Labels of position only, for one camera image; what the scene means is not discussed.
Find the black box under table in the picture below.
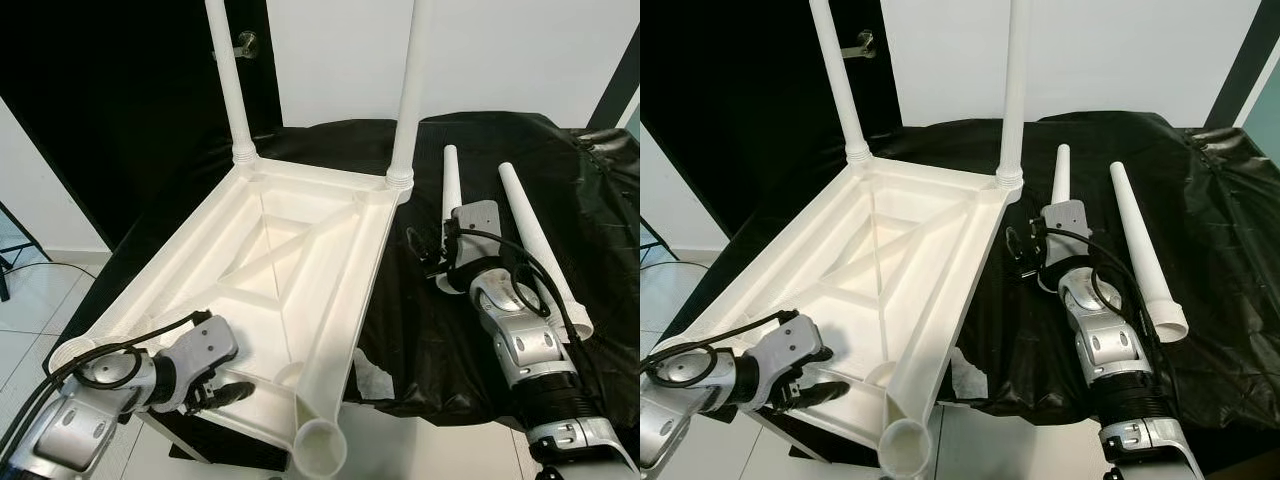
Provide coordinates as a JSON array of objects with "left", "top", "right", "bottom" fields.
[
  {"left": 750, "top": 410, "right": 891, "bottom": 471},
  {"left": 165, "top": 415, "right": 301, "bottom": 473}
]

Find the white tape patch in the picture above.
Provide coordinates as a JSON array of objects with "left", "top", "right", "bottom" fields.
[{"left": 945, "top": 350, "right": 986, "bottom": 399}]

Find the black plastic cover sheet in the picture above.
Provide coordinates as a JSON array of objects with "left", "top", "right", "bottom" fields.
[
  {"left": 660, "top": 110, "right": 1280, "bottom": 426},
  {"left": 100, "top": 112, "right": 640, "bottom": 426}
]

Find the black metal stand leg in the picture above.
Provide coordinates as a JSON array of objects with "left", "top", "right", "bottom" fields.
[
  {"left": 0, "top": 200, "right": 41, "bottom": 301},
  {"left": 640, "top": 215, "right": 671, "bottom": 271}
]

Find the black door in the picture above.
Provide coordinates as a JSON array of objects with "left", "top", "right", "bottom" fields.
[
  {"left": 0, "top": 0, "right": 286, "bottom": 251},
  {"left": 640, "top": 0, "right": 901, "bottom": 246}
]

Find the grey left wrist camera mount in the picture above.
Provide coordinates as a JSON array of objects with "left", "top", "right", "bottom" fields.
[
  {"left": 755, "top": 313, "right": 833, "bottom": 396},
  {"left": 165, "top": 313, "right": 241, "bottom": 401}
]

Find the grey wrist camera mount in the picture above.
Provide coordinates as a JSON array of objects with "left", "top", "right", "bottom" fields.
[
  {"left": 755, "top": 313, "right": 833, "bottom": 396},
  {"left": 1042, "top": 200, "right": 1096, "bottom": 271},
  {"left": 445, "top": 200, "right": 506, "bottom": 291},
  {"left": 165, "top": 313, "right": 241, "bottom": 401}
]

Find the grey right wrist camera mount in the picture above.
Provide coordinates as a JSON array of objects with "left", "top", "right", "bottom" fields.
[
  {"left": 1042, "top": 200, "right": 1096, "bottom": 271},
  {"left": 445, "top": 200, "right": 506, "bottom": 291}
]

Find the teal glass wall panel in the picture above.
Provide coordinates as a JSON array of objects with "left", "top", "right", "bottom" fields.
[
  {"left": 615, "top": 80, "right": 640, "bottom": 141},
  {"left": 1240, "top": 50, "right": 1280, "bottom": 131}
]

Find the black wall post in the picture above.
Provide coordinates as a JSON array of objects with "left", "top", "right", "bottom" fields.
[
  {"left": 1205, "top": 0, "right": 1280, "bottom": 129},
  {"left": 588, "top": 25, "right": 640, "bottom": 131}
]

